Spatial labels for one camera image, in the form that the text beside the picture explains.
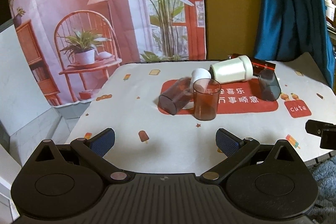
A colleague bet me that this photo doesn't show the red metallic cylinder bottle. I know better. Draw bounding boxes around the red metallic cylinder bottle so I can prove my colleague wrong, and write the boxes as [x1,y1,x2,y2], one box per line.
[228,53,276,78]

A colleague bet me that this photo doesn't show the large white plastic cup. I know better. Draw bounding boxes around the large white plastic cup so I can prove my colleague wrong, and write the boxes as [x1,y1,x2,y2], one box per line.
[209,55,253,84]

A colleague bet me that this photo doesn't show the white patterned tablecloth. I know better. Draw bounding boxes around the white patterned tablecloth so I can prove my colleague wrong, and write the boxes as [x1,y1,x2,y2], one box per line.
[69,53,335,174]

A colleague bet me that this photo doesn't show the printed living room backdrop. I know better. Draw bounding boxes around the printed living room backdrop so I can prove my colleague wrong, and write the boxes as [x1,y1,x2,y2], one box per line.
[9,0,206,106]

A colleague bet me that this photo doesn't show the dark smoky plastic cup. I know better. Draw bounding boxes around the dark smoky plastic cup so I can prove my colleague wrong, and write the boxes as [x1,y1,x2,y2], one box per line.
[258,69,281,102]

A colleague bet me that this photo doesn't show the brown translucent plastic cup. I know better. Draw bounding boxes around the brown translucent plastic cup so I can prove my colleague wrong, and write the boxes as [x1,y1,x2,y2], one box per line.
[193,79,221,121]

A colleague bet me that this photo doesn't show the grey translucent plastic cup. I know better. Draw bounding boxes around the grey translucent plastic cup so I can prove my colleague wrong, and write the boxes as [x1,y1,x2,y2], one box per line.
[158,77,193,115]

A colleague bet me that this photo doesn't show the teal blue curtain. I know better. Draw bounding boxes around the teal blue curtain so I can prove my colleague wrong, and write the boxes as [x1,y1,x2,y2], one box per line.
[254,0,335,86]

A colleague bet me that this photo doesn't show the small white paper cup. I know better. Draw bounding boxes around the small white paper cup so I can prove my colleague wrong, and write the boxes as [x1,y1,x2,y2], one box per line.
[190,68,211,92]

